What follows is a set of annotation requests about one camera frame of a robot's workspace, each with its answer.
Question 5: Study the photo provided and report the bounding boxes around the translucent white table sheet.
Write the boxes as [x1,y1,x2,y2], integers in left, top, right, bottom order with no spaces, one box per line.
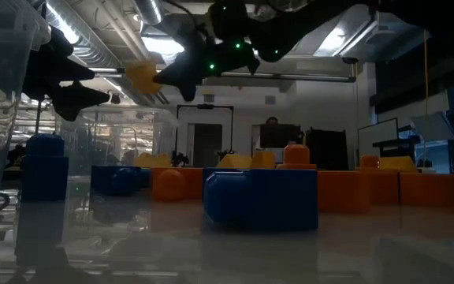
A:
[0,173,454,284]

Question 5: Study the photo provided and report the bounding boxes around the black gantry frame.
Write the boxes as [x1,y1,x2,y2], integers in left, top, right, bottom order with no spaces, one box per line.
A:
[175,103,235,169]

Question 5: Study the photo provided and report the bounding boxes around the black monitor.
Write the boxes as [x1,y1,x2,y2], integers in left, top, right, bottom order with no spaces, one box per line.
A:
[259,123,305,150]

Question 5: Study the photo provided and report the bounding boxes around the long ceiling light rail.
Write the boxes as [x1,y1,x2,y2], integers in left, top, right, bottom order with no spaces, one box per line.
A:
[88,66,357,84]

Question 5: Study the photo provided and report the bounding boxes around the tilted white panel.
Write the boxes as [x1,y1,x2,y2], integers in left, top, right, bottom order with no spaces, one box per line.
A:
[410,111,454,143]

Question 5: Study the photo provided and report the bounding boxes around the dark desk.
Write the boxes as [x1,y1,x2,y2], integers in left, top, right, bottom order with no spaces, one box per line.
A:
[371,136,422,159]

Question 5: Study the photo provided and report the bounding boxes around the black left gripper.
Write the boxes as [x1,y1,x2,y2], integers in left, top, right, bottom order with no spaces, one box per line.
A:
[22,26,111,122]

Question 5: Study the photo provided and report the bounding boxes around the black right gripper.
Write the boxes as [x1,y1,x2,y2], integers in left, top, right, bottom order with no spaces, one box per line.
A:
[152,0,292,103]

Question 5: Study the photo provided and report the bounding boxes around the orange toy block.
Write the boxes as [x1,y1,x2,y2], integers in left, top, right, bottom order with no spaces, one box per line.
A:
[398,171,454,209]
[359,154,381,170]
[276,144,318,171]
[316,170,400,215]
[150,166,205,203]

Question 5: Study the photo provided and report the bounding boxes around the black cabinet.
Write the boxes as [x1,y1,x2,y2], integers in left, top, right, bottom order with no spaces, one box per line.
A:
[305,128,349,171]

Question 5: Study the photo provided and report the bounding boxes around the silver ventilation duct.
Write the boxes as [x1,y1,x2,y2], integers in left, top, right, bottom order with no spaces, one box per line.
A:
[132,0,165,25]

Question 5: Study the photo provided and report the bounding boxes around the whiteboard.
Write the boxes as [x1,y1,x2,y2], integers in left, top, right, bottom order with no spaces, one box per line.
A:
[357,117,400,159]

